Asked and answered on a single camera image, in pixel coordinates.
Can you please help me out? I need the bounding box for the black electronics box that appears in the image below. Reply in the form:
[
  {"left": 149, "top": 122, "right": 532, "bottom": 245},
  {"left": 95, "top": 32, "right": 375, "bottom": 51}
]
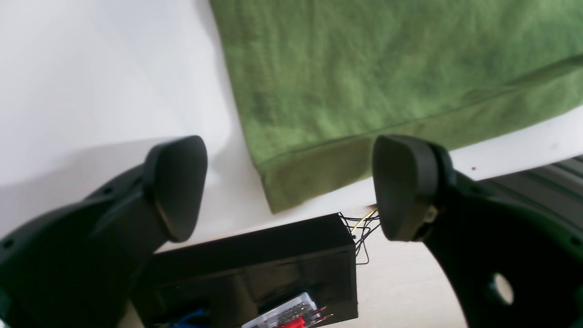
[{"left": 131, "top": 214, "right": 358, "bottom": 328}]

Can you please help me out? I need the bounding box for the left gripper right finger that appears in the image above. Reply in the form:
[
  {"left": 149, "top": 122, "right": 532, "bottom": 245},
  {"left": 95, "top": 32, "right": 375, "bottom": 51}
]
[{"left": 371, "top": 135, "right": 583, "bottom": 328}]

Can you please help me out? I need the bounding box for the thin wires bundle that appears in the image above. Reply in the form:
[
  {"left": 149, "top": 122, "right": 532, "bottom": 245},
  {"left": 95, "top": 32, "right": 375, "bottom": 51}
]
[{"left": 338, "top": 206, "right": 381, "bottom": 266}]

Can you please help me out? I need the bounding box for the olive green T-shirt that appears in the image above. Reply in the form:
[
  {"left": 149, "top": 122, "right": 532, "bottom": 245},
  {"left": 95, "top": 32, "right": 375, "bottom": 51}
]
[{"left": 210, "top": 0, "right": 583, "bottom": 214}]

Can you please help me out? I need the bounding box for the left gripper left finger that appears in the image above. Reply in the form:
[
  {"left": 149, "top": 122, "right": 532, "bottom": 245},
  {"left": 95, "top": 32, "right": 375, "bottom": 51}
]
[{"left": 1, "top": 136, "right": 208, "bottom": 328}]

